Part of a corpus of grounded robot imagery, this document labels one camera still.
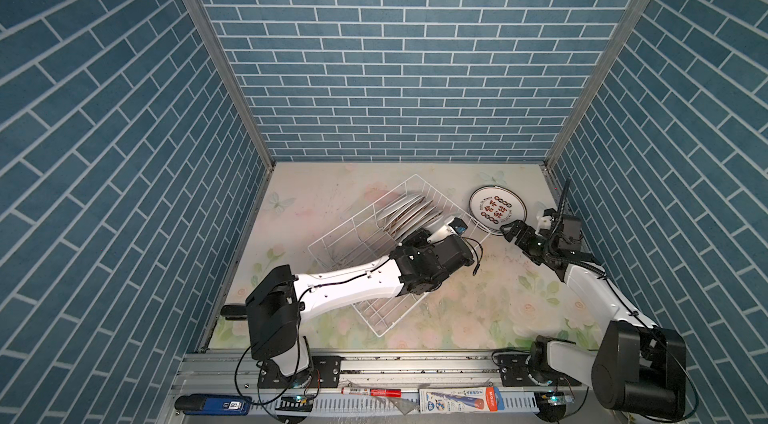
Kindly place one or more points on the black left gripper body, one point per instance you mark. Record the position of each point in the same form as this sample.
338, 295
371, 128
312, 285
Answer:
437, 281

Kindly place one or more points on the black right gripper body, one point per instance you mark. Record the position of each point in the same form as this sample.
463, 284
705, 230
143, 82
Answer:
533, 245

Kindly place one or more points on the white wire dish rack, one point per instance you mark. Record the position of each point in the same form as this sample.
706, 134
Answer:
363, 238

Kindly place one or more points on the white plate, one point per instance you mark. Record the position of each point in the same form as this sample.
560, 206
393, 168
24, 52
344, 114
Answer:
412, 219
396, 204
426, 220
494, 206
409, 208

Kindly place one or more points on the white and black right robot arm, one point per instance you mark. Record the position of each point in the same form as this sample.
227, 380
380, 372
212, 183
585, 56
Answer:
639, 367

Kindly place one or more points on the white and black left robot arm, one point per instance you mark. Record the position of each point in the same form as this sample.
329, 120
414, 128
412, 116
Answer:
282, 301

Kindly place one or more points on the blue white red box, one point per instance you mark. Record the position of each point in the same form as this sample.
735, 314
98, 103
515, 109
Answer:
460, 400

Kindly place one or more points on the small circuit board right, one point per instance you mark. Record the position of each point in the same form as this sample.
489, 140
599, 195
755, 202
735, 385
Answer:
556, 398

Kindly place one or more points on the small circuit board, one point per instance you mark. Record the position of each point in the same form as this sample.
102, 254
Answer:
296, 403
556, 398

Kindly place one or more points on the red marker pen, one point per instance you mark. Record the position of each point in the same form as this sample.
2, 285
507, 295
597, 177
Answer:
373, 392

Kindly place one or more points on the small circuit board left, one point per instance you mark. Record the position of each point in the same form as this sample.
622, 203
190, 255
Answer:
296, 403

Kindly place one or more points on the blue black handheld device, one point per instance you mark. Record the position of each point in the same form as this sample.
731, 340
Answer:
213, 405

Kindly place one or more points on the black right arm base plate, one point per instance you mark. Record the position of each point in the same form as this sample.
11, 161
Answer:
515, 370

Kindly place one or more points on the aluminium rail frame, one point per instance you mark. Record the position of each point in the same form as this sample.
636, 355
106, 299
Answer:
230, 373

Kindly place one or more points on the white slotted cable duct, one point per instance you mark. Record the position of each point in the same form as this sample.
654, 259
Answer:
339, 405

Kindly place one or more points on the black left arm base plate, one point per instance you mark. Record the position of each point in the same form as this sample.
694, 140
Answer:
323, 372

